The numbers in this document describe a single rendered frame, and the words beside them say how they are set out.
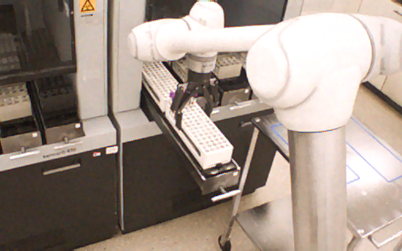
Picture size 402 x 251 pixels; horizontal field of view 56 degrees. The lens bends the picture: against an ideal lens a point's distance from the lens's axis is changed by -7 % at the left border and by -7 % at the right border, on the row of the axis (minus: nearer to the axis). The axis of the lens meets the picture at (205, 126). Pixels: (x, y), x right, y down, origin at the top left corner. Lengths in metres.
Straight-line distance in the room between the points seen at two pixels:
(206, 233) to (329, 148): 1.53
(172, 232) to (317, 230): 1.45
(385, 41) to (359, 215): 0.70
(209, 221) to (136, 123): 0.84
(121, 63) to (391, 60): 1.00
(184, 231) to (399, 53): 1.62
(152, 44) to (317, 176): 0.58
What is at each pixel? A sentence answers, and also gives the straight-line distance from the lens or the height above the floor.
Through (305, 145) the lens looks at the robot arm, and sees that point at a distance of 0.67.
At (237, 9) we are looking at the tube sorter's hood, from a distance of 1.58.
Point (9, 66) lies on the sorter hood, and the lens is 1.37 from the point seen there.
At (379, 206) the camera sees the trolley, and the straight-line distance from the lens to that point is 1.36.
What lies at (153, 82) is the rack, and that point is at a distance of 1.56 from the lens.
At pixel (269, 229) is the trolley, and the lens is 1.86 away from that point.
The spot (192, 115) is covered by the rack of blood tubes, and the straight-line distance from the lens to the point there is 1.38.
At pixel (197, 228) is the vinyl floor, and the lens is 2.15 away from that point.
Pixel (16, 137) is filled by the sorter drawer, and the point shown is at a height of 0.80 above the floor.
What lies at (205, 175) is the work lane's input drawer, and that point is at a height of 0.81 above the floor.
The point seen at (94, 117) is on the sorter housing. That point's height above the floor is 0.73.
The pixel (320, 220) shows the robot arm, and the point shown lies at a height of 1.18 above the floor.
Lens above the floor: 1.69
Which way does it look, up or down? 38 degrees down
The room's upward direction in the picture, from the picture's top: 9 degrees clockwise
